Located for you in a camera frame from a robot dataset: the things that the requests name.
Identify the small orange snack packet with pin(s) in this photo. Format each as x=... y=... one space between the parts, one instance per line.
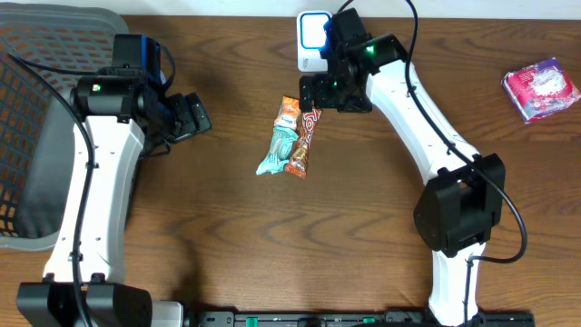
x=288 y=114

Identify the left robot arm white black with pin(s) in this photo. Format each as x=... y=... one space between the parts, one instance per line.
x=122 y=113

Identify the teal snack packet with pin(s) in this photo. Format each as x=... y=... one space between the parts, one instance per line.
x=277 y=157

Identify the red orange candy bar wrapper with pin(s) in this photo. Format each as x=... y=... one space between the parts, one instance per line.
x=298 y=163

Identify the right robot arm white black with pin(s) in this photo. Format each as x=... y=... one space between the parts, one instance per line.
x=463 y=190

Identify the purple red snack bag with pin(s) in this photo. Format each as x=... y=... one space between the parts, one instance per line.
x=540 y=89

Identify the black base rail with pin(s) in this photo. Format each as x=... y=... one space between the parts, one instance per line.
x=390 y=318

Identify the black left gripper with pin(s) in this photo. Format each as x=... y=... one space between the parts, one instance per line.
x=177 y=118

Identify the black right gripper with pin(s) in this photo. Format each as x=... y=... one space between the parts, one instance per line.
x=362 y=104

